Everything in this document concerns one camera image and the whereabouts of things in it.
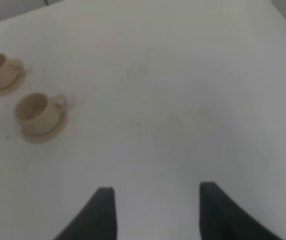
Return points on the near tan cup saucer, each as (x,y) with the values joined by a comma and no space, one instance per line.
(46,137)

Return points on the tan teacup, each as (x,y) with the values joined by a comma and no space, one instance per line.
(10,71)
(38,113)

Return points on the tan cup saucer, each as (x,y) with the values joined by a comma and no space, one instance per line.
(46,137)
(14,86)

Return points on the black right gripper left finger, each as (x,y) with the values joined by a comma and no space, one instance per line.
(97,220)

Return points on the far tan teacup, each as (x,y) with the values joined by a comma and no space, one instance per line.
(10,71)

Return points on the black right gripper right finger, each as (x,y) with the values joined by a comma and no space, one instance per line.
(220,218)

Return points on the near tan teacup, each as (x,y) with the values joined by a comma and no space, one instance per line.
(38,113)

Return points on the far tan cup saucer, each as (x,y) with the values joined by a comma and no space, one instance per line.
(14,86)

